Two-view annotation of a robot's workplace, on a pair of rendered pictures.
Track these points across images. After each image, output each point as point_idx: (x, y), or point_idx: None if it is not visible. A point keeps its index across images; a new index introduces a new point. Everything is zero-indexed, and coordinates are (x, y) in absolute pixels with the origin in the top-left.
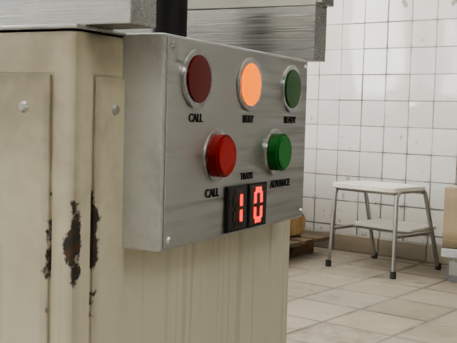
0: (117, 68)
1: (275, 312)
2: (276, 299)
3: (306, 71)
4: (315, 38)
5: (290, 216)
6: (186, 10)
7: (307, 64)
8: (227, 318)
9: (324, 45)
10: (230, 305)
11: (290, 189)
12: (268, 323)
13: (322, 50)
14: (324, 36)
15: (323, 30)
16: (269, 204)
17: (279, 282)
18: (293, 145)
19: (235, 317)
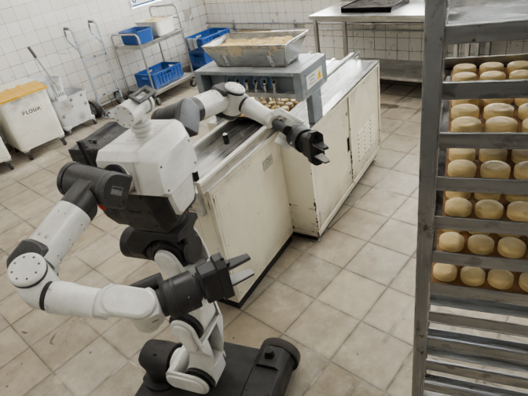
0: None
1: (212, 229)
2: (212, 227)
3: (196, 195)
4: (197, 190)
5: (198, 215)
6: (193, 176)
7: (196, 194)
8: (197, 223)
9: (201, 192)
10: (197, 221)
11: (196, 211)
12: (210, 229)
13: (200, 192)
14: (200, 190)
15: (199, 189)
16: (190, 211)
17: (212, 225)
18: (195, 205)
19: (199, 224)
